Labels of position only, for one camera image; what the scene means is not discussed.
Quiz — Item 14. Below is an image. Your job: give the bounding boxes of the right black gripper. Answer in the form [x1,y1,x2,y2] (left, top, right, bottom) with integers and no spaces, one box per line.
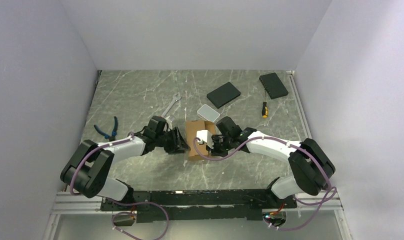
[206,134,234,158]

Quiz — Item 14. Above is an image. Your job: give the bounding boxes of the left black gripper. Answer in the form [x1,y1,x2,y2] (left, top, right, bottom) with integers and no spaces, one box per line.
[155,126,191,155]

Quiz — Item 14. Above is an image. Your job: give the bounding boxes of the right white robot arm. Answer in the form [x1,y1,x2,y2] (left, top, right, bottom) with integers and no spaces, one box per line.
[196,116,336,208]

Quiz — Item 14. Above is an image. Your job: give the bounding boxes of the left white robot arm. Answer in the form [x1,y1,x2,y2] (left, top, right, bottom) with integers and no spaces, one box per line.
[60,116,190,210]

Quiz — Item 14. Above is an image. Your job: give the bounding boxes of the silver open-end wrench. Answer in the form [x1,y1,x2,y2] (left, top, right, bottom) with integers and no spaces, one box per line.
[160,93,182,118]

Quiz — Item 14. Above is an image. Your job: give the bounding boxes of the yellow black screwdriver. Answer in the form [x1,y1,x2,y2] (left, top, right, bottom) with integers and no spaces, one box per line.
[261,90,269,118]

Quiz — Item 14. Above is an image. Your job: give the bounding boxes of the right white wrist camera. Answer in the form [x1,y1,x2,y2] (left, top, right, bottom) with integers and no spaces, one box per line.
[196,129,213,149]

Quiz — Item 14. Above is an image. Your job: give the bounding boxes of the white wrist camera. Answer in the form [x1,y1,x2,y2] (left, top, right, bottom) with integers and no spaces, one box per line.
[196,129,213,149]
[163,115,175,131]

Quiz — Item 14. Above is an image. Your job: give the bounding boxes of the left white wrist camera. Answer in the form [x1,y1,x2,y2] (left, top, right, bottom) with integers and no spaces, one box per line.
[163,115,175,131]

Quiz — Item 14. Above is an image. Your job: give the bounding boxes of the black flat network switch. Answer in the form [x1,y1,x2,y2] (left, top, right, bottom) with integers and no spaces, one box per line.
[206,81,241,109]

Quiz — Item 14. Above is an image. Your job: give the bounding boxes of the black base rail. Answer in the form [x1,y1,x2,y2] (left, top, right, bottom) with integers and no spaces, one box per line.
[100,188,297,223]

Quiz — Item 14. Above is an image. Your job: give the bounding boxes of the blue handled pliers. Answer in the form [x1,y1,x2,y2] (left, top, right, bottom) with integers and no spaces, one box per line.
[93,115,119,143]

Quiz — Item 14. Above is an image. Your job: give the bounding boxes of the black ported switch box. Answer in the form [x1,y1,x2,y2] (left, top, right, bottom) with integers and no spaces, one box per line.
[258,72,289,99]

